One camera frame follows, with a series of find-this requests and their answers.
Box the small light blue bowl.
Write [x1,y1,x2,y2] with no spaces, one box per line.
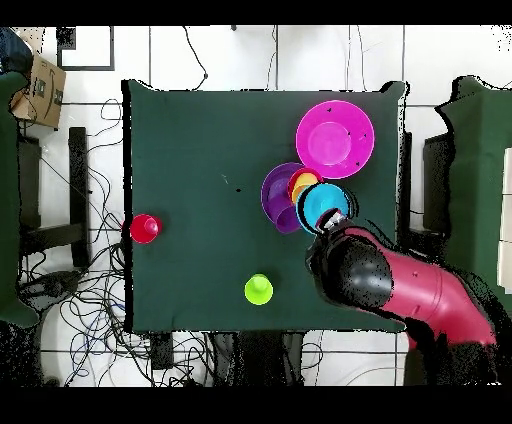
[295,182,352,235]

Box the purple cup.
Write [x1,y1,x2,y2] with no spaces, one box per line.
[273,204,303,235]

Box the yellow cup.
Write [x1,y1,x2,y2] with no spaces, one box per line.
[290,172,320,205]

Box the small crimson bowl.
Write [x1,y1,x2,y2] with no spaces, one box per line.
[286,166,324,203]

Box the large purple bowl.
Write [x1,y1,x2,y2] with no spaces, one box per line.
[260,161,307,229]

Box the large pink bowl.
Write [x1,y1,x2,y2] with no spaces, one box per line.
[295,99,376,180]

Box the green cup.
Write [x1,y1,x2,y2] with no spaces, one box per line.
[244,273,274,306]

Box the black stand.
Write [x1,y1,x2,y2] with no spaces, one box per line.
[19,126,91,268]
[421,133,455,235]

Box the green covered side table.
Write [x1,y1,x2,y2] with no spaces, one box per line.
[433,75,512,317]
[0,70,41,329]

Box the dark green table cloth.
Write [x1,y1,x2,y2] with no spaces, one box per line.
[121,78,409,334]

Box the red cup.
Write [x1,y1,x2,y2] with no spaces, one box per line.
[128,213,164,245]

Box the black power strip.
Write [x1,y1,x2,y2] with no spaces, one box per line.
[150,331,174,371]

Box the cardboard box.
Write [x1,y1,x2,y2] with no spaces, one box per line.
[9,54,67,130]

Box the dark blue fabric item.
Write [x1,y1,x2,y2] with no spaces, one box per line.
[0,26,34,75]

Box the black floor cable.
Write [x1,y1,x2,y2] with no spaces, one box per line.
[182,26,209,92]

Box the tangle of cables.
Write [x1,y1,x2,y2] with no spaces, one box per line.
[19,97,209,385]

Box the black pedestal leg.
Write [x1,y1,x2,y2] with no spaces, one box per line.
[21,269,85,299]

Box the black floor frame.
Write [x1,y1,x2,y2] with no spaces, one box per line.
[56,26,116,72]

